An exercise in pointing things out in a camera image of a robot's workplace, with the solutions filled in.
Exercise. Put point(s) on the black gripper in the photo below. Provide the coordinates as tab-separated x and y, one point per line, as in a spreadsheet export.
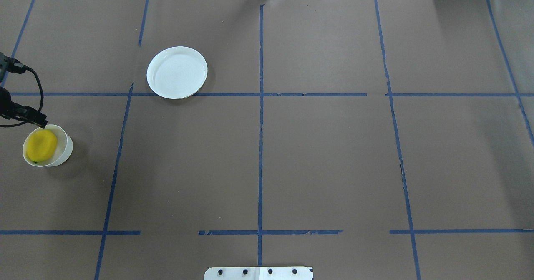
17	109

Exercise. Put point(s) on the yellow lemon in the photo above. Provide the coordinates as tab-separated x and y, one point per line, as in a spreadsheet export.
41	146

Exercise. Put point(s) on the white bowl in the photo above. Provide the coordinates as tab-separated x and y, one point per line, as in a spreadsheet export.
63	150

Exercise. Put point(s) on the brown paper table cover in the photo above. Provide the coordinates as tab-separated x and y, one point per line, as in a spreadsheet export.
367	139

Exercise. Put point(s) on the white metal bracket plate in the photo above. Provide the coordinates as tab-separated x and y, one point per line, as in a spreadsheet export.
260	273

